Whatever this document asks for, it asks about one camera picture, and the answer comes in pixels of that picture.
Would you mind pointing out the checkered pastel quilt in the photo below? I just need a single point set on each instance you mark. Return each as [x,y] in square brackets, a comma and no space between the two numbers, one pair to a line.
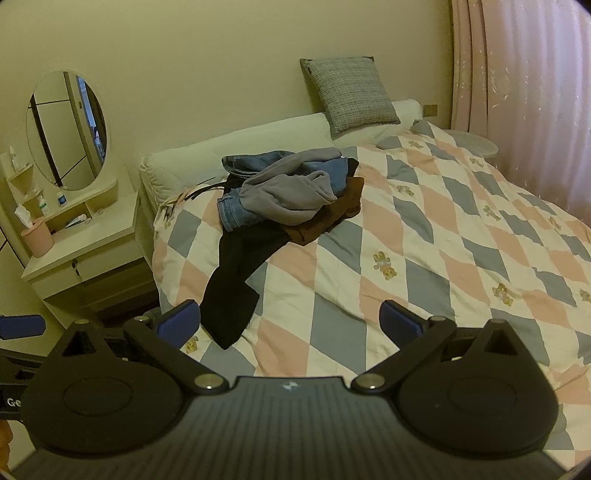
[442,232]

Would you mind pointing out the grey sweatshirt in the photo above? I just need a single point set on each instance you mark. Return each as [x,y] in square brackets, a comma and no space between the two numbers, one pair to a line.
[292,190]

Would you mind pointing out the white dressing table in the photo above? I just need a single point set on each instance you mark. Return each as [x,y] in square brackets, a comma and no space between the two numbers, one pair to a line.
[99,267]

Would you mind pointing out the white bed headboard pillow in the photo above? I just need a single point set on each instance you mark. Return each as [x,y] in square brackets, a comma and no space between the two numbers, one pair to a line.
[166,173]

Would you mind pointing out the black garment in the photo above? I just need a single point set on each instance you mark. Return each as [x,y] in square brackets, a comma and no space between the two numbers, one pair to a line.
[229,303]

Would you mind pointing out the pink curtain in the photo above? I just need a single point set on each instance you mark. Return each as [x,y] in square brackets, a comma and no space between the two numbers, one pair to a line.
[522,80]

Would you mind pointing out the blue denim jeans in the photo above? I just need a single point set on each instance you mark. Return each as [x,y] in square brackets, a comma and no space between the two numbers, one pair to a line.
[243,166]

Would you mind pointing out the oval vanity mirror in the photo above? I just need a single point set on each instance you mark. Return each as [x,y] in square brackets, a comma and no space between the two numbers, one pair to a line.
[66,130]

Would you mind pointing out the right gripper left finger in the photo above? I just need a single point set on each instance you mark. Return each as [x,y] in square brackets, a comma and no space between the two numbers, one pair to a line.
[161,341]

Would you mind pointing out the grey woven cushion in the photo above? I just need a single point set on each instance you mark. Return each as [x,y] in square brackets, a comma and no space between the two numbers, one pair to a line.
[351,91]

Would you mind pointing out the brown garment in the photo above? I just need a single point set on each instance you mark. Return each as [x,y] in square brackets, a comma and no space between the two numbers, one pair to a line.
[348,205]

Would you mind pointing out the round white side table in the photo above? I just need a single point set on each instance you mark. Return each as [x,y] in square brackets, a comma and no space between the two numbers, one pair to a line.
[476,144]

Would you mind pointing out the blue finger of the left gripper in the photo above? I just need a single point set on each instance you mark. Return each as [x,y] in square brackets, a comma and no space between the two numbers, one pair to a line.
[17,327]

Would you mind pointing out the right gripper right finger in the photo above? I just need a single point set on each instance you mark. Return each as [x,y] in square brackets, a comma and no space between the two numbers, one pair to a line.
[418,341]

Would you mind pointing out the pink tissue cup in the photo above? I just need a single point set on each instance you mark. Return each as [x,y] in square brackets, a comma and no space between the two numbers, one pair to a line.
[38,238]

